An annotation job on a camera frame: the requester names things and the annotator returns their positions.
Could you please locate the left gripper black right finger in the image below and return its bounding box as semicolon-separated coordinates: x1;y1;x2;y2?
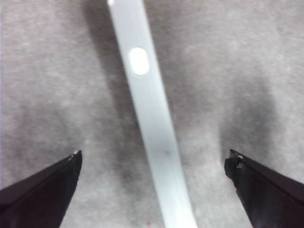
224;149;304;228

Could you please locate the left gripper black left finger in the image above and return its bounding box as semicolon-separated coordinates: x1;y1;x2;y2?
0;150;83;228

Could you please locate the grey cup brush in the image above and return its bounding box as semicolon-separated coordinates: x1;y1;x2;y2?
106;0;199;228

